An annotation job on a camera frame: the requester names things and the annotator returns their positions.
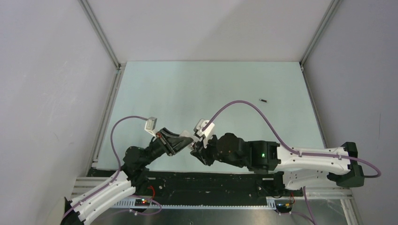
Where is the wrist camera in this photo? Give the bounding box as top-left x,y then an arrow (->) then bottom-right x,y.
193,119 -> 215,148
144,117 -> 158,137

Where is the white remote control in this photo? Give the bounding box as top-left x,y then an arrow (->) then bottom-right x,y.
179,130 -> 198,151

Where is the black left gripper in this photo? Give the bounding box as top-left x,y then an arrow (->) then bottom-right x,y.
142,127 -> 194,166

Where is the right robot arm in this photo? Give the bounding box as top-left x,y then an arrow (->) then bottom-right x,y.
191,133 -> 365,196

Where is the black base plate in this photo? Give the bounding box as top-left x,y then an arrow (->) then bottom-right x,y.
88,169 -> 304,206

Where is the white cable duct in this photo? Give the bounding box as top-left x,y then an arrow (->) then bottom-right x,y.
110,198 -> 276,210

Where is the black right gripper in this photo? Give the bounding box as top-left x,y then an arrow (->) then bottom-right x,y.
191,132 -> 245,168

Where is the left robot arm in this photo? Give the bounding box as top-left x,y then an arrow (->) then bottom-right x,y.
59,128 -> 199,225

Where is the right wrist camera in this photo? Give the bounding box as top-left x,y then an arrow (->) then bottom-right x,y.
193,119 -> 215,148

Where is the aluminium frame rail right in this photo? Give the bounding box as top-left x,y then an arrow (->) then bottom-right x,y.
299,0 -> 363,225

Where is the aluminium frame rail left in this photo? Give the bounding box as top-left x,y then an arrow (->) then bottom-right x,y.
79,0 -> 127,170

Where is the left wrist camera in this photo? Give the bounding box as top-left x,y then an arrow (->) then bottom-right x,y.
144,117 -> 158,137

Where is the aluminium frame rail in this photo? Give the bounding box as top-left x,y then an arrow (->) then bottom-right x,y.
299,0 -> 363,225
79,0 -> 127,170

